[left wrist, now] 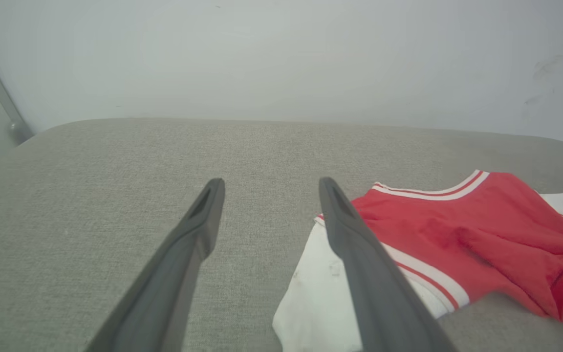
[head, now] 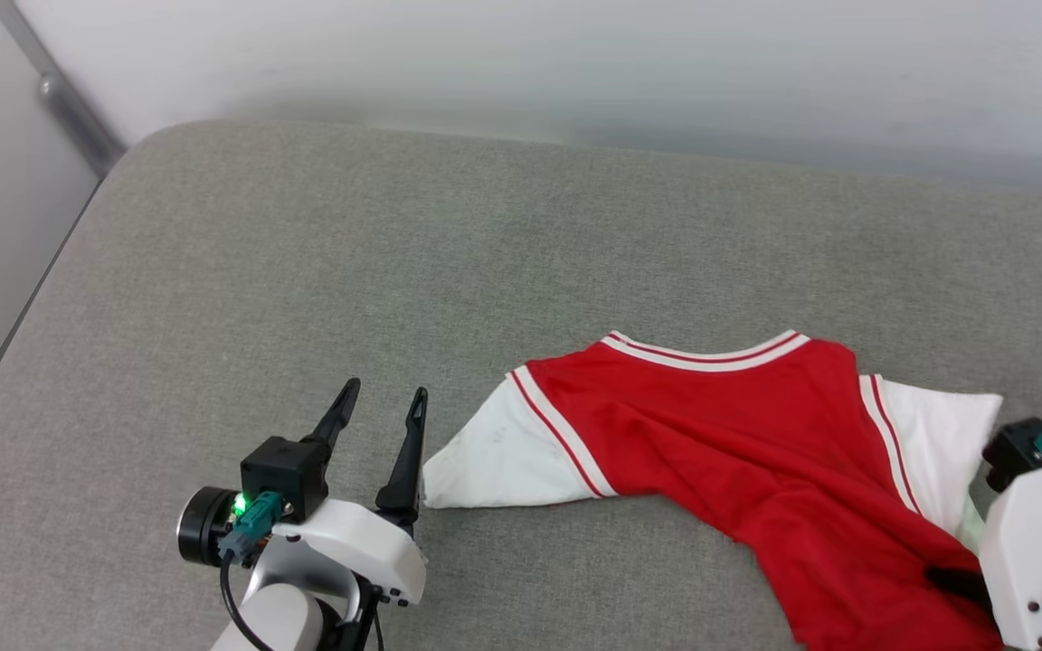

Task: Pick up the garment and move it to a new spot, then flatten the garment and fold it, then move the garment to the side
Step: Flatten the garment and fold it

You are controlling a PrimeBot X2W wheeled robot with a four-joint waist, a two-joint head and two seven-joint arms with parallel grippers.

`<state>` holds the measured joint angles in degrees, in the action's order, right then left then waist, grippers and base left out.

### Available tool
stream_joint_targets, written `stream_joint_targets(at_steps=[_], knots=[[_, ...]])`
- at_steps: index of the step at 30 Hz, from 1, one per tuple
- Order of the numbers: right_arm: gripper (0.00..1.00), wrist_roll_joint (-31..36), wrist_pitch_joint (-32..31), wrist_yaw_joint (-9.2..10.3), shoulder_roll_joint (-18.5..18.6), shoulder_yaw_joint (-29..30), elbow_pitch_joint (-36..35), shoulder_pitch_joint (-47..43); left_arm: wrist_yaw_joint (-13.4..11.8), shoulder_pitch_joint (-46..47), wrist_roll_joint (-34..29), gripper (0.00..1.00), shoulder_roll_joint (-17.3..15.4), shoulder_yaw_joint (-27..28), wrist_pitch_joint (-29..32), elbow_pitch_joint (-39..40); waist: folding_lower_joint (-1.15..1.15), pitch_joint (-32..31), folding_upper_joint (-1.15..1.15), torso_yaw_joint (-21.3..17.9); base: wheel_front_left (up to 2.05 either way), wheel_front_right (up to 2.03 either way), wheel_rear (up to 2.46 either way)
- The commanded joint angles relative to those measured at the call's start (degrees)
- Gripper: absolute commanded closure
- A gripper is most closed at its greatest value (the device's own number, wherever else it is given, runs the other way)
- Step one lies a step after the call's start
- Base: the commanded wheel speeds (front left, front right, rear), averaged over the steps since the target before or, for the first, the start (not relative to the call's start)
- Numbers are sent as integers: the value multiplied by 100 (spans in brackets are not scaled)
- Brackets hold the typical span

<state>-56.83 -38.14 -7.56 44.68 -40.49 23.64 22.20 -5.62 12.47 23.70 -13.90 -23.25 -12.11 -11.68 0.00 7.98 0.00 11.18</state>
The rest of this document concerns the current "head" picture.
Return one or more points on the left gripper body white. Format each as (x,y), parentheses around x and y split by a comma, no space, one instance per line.
(367,547)

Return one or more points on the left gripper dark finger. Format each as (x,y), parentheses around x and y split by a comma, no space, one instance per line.
(338,418)
(408,461)

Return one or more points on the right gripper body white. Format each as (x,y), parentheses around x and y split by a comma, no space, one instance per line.
(1014,561)

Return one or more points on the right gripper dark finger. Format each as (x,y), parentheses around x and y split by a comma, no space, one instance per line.
(960,583)

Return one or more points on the red and white shirt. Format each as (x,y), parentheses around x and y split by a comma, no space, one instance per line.
(711,425)

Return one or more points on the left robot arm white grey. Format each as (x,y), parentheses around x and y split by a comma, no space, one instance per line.
(277,624)

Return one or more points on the grey fabric sofa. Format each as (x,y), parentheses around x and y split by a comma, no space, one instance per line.
(304,271)

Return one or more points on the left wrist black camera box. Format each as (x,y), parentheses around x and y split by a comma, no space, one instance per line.
(286,475)

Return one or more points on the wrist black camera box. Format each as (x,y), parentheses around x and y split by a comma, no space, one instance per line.
(1014,450)
(286,475)

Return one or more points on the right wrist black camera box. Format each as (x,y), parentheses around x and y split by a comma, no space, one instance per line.
(1014,450)

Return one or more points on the grey metal rail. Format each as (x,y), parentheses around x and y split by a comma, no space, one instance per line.
(69,104)

